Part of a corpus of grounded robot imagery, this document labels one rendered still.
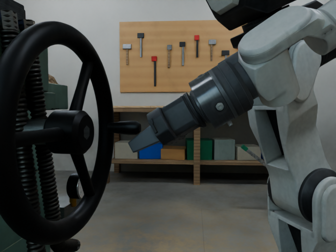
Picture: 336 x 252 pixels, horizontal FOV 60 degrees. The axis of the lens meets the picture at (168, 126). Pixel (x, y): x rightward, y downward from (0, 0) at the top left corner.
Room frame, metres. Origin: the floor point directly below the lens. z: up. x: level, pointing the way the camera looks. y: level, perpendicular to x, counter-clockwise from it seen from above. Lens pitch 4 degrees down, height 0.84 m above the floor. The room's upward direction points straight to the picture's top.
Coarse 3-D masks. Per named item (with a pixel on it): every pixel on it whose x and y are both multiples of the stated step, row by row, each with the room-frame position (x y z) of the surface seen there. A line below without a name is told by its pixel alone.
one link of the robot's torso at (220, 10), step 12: (216, 0) 0.71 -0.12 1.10; (228, 0) 0.67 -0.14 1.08; (240, 0) 0.65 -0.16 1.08; (252, 0) 0.63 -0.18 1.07; (264, 0) 0.63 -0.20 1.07; (276, 0) 0.64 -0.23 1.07; (288, 0) 0.66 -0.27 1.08; (216, 12) 0.75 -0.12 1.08; (228, 12) 0.70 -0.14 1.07; (240, 12) 0.68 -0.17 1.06; (252, 12) 0.66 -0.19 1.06; (264, 12) 0.65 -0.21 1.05; (228, 24) 0.76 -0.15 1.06; (240, 24) 0.74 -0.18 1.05; (252, 24) 0.70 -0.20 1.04
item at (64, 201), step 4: (60, 196) 0.72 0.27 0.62; (64, 196) 0.72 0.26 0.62; (68, 196) 0.72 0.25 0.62; (60, 200) 0.69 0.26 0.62; (64, 200) 0.69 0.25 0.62; (68, 200) 0.69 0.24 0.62; (76, 200) 0.70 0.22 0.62; (60, 204) 0.66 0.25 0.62; (64, 204) 0.66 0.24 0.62; (68, 204) 0.66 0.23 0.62; (76, 204) 0.70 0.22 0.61; (60, 208) 0.64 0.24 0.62; (64, 208) 0.65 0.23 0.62; (68, 208) 0.66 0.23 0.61; (72, 208) 0.68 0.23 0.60; (60, 212) 0.64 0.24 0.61; (64, 212) 0.64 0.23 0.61; (68, 212) 0.66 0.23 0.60; (64, 216) 0.64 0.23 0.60
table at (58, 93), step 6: (48, 84) 0.66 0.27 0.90; (54, 84) 0.68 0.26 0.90; (60, 84) 0.71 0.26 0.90; (48, 90) 0.66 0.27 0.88; (54, 90) 0.68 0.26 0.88; (60, 90) 0.70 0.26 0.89; (66, 90) 0.73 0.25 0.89; (48, 96) 0.49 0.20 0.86; (54, 96) 0.51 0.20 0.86; (60, 96) 0.70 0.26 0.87; (66, 96) 0.73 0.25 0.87; (48, 102) 0.49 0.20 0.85; (54, 102) 0.51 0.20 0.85; (60, 102) 0.70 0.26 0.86; (66, 102) 0.73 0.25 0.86; (48, 108) 0.49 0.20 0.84; (54, 108) 0.51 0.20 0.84; (60, 108) 0.70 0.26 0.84; (66, 108) 0.73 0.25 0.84
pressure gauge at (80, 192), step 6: (72, 174) 0.67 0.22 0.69; (72, 180) 0.66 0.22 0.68; (78, 180) 0.65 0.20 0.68; (66, 186) 0.65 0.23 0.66; (72, 186) 0.65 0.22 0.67; (78, 186) 0.66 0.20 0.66; (72, 192) 0.65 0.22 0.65; (78, 192) 0.65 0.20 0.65; (72, 198) 0.67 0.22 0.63; (78, 198) 0.66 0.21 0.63; (72, 204) 0.67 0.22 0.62
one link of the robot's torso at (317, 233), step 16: (320, 192) 0.68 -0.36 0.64; (272, 208) 0.85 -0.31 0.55; (320, 208) 0.68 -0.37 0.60; (272, 224) 0.83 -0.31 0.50; (288, 224) 0.81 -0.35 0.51; (304, 224) 0.74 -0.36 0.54; (320, 224) 0.68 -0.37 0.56; (288, 240) 0.82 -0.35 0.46; (304, 240) 0.72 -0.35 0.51; (320, 240) 0.68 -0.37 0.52
